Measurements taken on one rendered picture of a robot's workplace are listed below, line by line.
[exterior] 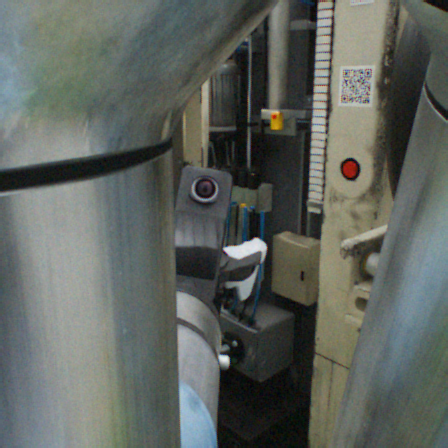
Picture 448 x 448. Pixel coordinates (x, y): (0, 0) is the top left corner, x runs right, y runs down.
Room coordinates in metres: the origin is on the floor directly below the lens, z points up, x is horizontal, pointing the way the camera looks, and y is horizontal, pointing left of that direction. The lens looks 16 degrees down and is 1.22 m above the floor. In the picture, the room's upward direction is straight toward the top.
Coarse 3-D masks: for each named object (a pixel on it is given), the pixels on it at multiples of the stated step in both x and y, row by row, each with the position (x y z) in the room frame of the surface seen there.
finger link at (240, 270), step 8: (248, 256) 0.43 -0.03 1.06; (256, 256) 0.44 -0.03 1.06; (232, 264) 0.41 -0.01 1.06; (240, 264) 0.41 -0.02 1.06; (248, 264) 0.41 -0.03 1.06; (256, 264) 0.43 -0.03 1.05; (232, 272) 0.39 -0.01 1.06; (240, 272) 0.40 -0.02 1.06; (248, 272) 0.41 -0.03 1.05; (232, 280) 0.40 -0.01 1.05; (240, 280) 0.41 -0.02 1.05
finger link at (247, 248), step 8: (256, 240) 0.49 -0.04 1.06; (224, 248) 0.45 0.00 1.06; (232, 248) 0.45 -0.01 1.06; (240, 248) 0.45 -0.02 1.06; (248, 248) 0.46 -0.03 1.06; (256, 248) 0.46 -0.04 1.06; (264, 248) 0.48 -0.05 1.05; (232, 256) 0.43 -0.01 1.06; (240, 256) 0.43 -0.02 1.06; (264, 256) 0.48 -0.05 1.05; (256, 272) 0.47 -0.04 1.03; (248, 280) 0.46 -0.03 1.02; (240, 288) 0.45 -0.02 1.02; (248, 288) 0.46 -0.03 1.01; (240, 296) 0.45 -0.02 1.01
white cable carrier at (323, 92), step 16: (320, 0) 1.03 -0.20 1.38; (320, 16) 1.03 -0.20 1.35; (320, 32) 1.03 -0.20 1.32; (320, 48) 1.02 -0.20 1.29; (320, 64) 1.02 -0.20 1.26; (320, 80) 1.02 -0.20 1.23; (320, 96) 1.02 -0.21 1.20; (320, 112) 1.02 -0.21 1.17; (320, 128) 1.02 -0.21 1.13; (320, 144) 1.02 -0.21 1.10; (320, 160) 1.01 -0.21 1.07; (320, 176) 1.01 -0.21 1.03; (320, 192) 1.01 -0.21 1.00
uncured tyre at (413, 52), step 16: (416, 32) 0.67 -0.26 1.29; (400, 48) 0.70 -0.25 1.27; (416, 48) 0.66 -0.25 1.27; (400, 64) 0.69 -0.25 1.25; (416, 64) 0.65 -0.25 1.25; (400, 80) 0.67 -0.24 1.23; (416, 80) 0.64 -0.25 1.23; (400, 96) 0.66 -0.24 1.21; (416, 96) 0.64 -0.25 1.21; (400, 112) 0.66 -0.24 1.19; (400, 128) 0.66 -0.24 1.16; (400, 144) 0.66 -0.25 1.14; (400, 160) 0.66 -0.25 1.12
